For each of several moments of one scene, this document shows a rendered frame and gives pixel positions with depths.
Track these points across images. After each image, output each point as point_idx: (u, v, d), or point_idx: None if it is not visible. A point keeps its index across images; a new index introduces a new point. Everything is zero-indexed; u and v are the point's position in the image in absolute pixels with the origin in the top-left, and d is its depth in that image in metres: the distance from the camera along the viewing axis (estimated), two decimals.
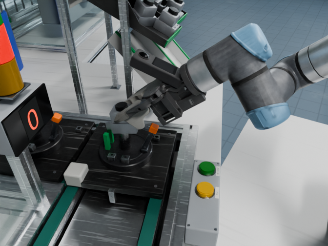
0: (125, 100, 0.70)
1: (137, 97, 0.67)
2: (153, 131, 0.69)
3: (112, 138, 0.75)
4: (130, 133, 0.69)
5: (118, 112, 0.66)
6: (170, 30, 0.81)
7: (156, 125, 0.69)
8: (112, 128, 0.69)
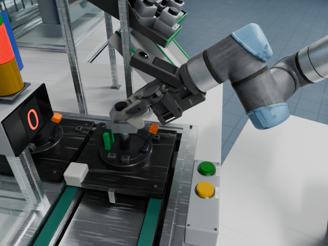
0: (125, 100, 0.70)
1: (137, 96, 0.67)
2: (153, 131, 0.69)
3: (112, 138, 0.75)
4: (130, 132, 0.69)
5: (118, 111, 0.66)
6: (170, 30, 0.81)
7: (156, 125, 0.69)
8: (112, 128, 0.69)
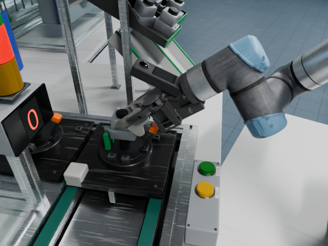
0: (125, 107, 0.71)
1: (137, 104, 0.68)
2: (153, 131, 0.69)
3: (112, 138, 0.75)
4: (128, 139, 0.70)
5: (118, 118, 0.67)
6: (170, 30, 0.81)
7: (156, 125, 0.69)
8: (111, 133, 0.70)
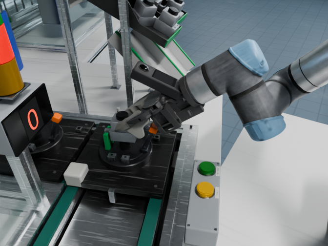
0: (125, 110, 0.71)
1: (137, 107, 0.69)
2: (153, 131, 0.69)
3: None
4: (128, 141, 0.71)
5: (119, 121, 0.68)
6: (170, 30, 0.81)
7: None
8: (112, 135, 0.70)
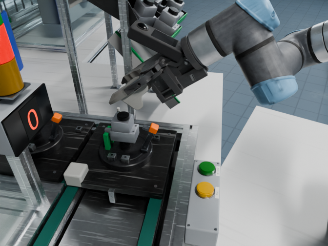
0: (125, 74, 0.67)
1: (136, 71, 0.64)
2: (153, 131, 0.69)
3: None
4: (128, 142, 0.71)
5: (119, 121, 0.68)
6: (170, 30, 0.81)
7: (156, 125, 0.69)
8: (112, 135, 0.70)
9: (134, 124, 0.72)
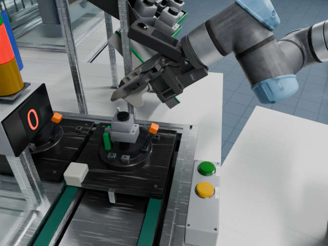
0: (123, 77, 0.66)
1: (135, 73, 0.64)
2: (153, 131, 0.69)
3: None
4: (128, 142, 0.71)
5: (119, 121, 0.68)
6: (170, 30, 0.81)
7: (156, 125, 0.69)
8: (112, 135, 0.70)
9: (134, 124, 0.72)
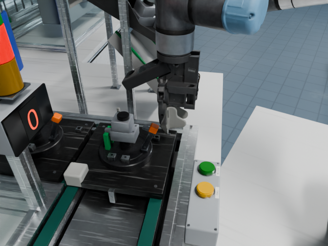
0: None
1: None
2: (153, 131, 0.69)
3: None
4: (128, 142, 0.71)
5: (119, 121, 0.68)
6: None
7: (156, 125, 0.69)
8: (112, 135, 0.70)
9: (134, 124, 0.72)
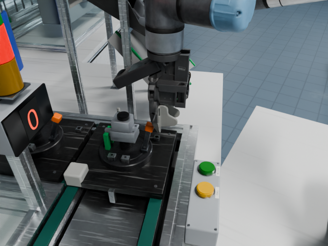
0: None
1: None
2: (149, 129, 0.69)
3: None
4: (128, 142, 0.71)
5: (119, 121, 0.68)
6: None
7: None
8: (112, 135, 0.70)
9: (134, 124, 0.72)
